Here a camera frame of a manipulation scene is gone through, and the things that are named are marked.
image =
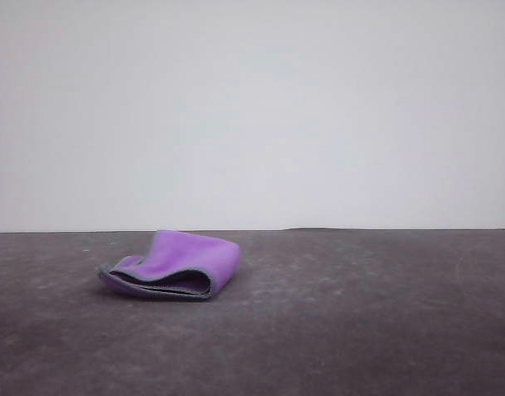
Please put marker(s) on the purple towel with grey hem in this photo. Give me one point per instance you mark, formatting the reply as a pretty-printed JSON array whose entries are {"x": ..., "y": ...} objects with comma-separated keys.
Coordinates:
[{"x": 186, "y": 255}]

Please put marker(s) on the grey table cloth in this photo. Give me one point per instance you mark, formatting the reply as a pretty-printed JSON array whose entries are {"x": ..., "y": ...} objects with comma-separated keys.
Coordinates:
[{"x": 252, "y": 350}]

